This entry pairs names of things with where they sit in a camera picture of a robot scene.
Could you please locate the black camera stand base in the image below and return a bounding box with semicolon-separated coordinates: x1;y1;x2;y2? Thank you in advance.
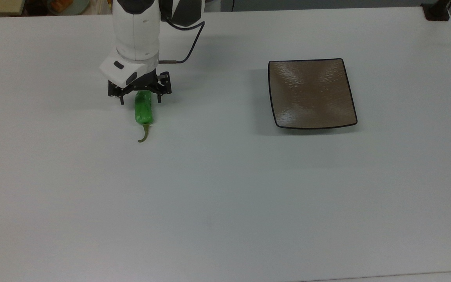
421;0;451;22

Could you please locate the pale round bowl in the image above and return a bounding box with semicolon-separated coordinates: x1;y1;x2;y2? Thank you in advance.
47;0;91;16

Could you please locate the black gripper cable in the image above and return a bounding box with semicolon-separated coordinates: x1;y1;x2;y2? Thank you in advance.
158;0;206;65

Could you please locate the green chili pepper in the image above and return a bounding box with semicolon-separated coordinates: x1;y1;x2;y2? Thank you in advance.
133;91;155;143

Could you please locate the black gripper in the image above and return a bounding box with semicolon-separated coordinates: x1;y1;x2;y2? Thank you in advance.
107;70;172;105

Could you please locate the square brown ceramic plate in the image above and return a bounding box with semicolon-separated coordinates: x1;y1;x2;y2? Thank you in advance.
268;58;358;130

